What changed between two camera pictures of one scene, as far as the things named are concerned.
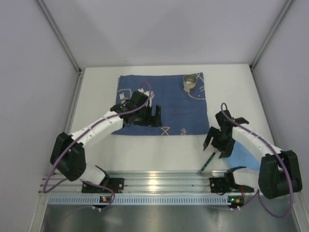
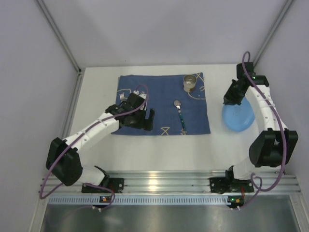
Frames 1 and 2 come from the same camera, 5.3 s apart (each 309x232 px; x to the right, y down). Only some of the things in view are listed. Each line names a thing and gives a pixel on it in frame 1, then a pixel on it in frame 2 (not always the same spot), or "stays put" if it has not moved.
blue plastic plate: [242, 157] to [238, 117]
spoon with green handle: [208, 162] to [177, 103]
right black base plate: [220, 185] stays put
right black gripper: [221, 145] to [231, 95]
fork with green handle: [121, 96] stays put
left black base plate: [117, 184] stays put
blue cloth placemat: [183, 112] stays put
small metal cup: [189, 81] stays put
